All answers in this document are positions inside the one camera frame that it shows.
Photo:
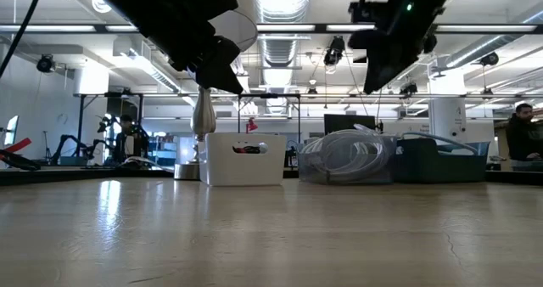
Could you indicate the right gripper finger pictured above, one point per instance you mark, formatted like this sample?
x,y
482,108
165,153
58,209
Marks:
x,y
382,74

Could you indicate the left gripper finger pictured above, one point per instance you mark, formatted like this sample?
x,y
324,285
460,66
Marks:
x,y
216,66

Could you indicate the white plastic storage bin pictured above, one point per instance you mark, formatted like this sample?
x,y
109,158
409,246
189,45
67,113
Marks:
x,y
220,168

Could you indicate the teal plastic storage bin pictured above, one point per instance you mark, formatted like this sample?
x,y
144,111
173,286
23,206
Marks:
x,y
441,168

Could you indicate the clear smoky plastic storage bin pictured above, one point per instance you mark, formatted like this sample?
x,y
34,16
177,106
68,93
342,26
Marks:
x,y
309,176

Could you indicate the background black robot arm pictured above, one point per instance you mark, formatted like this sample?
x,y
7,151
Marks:
x,y
63,142

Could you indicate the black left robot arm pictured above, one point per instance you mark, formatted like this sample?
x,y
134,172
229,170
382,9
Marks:
x,y
127,2

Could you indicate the black ceiling spotlight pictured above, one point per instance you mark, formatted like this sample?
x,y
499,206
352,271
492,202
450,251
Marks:
x,y
45,63
409,89
490,59
335,51

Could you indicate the white shade metal table lamp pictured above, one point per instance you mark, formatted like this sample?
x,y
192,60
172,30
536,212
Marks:
x,y
203,117

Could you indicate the black computer monitor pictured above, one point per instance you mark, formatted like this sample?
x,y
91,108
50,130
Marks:
x,y
339,123

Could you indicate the small red lamp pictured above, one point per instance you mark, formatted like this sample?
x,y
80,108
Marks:
x,y
252,125

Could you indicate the white round column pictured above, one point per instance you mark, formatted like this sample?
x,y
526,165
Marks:
x,y
447,117

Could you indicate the black overhead light bar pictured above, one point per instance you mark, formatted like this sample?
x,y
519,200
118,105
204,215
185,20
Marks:
x,y
288,28

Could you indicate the person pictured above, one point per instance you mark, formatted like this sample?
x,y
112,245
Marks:
x,y
127,144
522,138

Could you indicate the red and black object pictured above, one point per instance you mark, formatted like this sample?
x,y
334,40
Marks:
x,y
19,144

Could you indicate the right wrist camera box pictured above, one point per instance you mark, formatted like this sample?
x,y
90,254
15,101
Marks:
x,y
362,10

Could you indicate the black background workstation frame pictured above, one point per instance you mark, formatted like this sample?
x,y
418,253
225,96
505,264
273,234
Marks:
x,y
271,95

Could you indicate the silver ceiling air duct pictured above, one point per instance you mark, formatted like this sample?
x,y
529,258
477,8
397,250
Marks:
x,y
282,49

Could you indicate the slanted silver air duct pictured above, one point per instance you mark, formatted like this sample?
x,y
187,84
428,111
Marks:
x,y
475,51

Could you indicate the black aluminium table frame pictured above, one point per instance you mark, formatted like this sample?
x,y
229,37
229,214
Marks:
x,y
85,174

